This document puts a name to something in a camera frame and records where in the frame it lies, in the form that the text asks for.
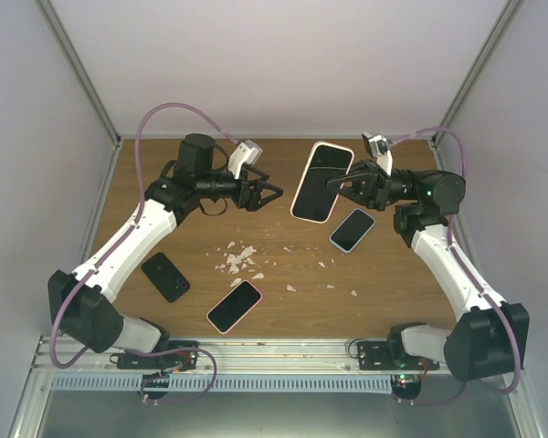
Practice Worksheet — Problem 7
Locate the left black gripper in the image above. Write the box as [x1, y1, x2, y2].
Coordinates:
[198, 164, 284, 212]

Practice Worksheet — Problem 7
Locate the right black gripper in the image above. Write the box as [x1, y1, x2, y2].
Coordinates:
[324, 159, 424, 212]

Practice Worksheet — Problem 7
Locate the beige phone case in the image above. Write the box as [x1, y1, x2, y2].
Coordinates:
[290, 141, 354, 224]

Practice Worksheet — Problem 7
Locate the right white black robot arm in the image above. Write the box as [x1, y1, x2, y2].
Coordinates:
[326, 160, 530, 382]

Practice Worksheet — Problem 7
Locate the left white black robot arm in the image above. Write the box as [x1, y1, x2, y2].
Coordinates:
[47, 134, 283, 369]

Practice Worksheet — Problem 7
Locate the phone in blue case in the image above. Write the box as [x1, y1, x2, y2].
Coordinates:
[329, 208, 375, 254]

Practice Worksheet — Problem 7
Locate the phone in pink case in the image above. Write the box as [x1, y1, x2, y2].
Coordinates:
[206, 280, 263, 335]

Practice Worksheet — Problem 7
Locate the black phone face down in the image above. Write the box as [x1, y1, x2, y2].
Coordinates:
[141, 253, 191, 303]

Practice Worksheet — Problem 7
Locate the white debris pile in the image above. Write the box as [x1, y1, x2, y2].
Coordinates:
[212, 240, 266, 279]

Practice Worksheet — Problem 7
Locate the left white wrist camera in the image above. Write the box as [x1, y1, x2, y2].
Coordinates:
[227, 140, 263, 180]

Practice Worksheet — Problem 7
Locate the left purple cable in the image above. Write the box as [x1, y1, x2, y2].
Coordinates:
[48, 102, 238, 407]

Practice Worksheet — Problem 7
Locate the purple cable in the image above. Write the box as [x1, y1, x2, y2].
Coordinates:
[390, 126, 524, 407]
[48, 102, 238, 407]

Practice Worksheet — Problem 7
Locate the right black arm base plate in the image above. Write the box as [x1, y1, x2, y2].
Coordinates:
[345, 339, 440, 372]

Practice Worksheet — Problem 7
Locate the aluminium front rail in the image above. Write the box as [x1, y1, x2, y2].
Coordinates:
[30, 335, 526, 372]

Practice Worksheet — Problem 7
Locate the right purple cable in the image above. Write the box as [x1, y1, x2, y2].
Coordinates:
[390, 126, 524, 407]

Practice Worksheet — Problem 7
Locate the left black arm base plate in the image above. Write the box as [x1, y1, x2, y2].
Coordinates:
[110, 339, 199, 371]

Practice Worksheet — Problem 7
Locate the right aluminium corner post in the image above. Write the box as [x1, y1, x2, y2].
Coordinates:
[429, 0, 526, 148]

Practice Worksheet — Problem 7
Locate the aluminium corner post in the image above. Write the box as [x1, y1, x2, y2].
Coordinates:
[35, 0, 122, 148]
[429, 0, 526, 148]

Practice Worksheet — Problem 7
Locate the grey slotted cable duct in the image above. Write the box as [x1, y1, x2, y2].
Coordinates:
[51, 373, 392, 394]

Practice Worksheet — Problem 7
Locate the left aluminium corner post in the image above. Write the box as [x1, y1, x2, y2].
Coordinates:
[35, 0, 122, 148]

